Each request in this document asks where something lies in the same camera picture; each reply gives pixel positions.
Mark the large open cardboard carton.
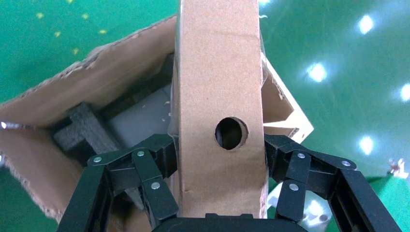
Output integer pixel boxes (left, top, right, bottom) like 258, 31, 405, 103
0, 14, 315, 232

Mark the silver binder clip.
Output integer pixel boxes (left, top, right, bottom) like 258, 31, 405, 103
387, 158, 410, 180

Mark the green neighbour table cloth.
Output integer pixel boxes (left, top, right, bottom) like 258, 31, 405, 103
365, 174, 410, 232

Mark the dark grey foam insert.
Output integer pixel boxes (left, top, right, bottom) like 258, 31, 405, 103
52, 102, 125, 157

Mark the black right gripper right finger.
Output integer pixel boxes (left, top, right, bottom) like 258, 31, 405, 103
264, 134, 403, 232

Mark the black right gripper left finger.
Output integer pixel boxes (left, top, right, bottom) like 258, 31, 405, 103
56, 133, 180, 232

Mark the cardboard box with hole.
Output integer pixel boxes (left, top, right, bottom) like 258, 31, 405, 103
166, 0, 270, 220

